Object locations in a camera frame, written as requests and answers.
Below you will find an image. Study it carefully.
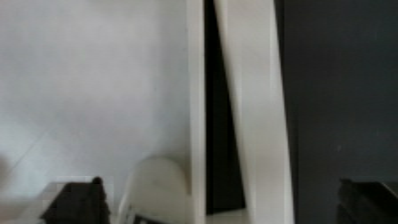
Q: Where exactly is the white square table top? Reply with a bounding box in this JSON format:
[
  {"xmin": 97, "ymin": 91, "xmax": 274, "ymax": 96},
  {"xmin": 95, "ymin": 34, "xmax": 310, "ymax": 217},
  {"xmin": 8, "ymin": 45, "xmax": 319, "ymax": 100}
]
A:
[{"xmin": 0, "ymin": 0, "xmax": 205, "ymax": 224}]

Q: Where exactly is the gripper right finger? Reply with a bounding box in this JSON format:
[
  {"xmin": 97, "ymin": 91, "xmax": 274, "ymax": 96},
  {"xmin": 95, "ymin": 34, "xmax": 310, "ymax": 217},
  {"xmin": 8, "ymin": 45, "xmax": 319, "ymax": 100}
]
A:
[{"xmin": 336, "ymin": 179, "xmax": 398, "ymax": 224}]

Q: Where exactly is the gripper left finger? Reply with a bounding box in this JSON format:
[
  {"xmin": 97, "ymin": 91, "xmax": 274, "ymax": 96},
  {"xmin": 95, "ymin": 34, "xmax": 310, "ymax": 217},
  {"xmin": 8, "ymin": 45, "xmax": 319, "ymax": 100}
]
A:
[{"xmin": 42, "ymin": 177, "xmax": 111, "ymax": 224}]

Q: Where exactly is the white front barrier wall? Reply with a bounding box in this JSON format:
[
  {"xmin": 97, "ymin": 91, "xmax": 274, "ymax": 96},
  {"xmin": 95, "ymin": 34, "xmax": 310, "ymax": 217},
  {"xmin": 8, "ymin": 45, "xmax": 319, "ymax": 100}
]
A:
[{"xmin": 205, "ymin": 0, "xmax": 296, "ymax": 224}]

